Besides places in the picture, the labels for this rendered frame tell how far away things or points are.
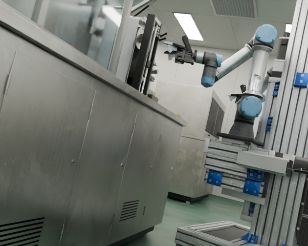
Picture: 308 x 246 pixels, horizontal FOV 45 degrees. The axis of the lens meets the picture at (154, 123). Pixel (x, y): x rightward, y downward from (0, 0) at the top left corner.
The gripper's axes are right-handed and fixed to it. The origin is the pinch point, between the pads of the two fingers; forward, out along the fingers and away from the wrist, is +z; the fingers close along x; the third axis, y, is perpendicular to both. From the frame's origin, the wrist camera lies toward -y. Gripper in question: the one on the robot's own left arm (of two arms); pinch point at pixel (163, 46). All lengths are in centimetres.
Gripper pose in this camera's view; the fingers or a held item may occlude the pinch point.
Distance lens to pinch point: 224.9
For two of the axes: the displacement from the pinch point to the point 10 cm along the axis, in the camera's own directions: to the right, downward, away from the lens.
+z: -9.7, -2.1, 1.1
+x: 0.6, 2.2, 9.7
